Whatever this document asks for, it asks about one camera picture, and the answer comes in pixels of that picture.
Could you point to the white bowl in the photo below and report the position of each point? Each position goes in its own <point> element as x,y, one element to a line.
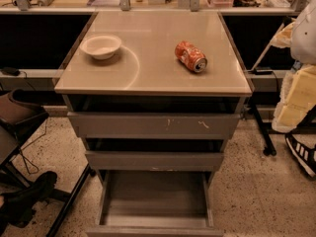
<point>100,47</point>

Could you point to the black white striped sneaker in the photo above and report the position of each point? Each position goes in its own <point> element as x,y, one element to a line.
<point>305,156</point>

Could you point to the grey leaning rod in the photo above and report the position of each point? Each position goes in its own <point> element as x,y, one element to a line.
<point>266,49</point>

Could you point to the grey top drawer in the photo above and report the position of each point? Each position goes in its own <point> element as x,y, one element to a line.
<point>153,126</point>

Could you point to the black power adapter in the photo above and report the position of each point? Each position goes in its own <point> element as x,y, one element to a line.
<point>263,71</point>
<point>10,71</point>

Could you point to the orange soda can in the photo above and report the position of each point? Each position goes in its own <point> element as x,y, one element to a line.
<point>192,57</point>

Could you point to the grey middle drawer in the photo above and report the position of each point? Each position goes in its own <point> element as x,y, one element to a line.
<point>154,161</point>

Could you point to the black office chair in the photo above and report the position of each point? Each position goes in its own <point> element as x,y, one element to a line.
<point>19,120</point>

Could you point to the black power adapter right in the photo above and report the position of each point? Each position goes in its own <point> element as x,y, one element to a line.
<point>263,71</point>

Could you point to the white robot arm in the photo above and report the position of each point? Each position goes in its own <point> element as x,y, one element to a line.
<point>298,89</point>

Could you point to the grey open bottom drawer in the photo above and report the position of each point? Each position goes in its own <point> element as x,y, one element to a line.
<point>154,204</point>

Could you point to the grey drawer cabinet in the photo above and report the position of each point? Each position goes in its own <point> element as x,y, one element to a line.
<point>145,76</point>

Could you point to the black table leg right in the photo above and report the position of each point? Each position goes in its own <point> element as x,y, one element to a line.
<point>269,149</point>

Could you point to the black diagonal floor bar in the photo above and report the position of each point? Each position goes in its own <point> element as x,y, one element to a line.
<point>68,200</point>

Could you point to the black power adapter left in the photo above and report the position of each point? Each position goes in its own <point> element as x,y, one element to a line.
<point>10,71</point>

